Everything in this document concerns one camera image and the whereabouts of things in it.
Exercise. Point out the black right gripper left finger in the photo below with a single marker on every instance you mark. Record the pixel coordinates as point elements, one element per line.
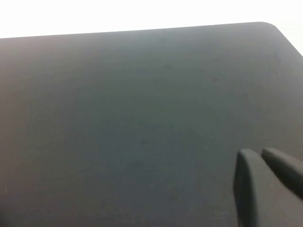
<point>246,189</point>

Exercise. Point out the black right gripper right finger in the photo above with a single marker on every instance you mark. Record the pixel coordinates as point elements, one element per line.
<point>286,168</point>

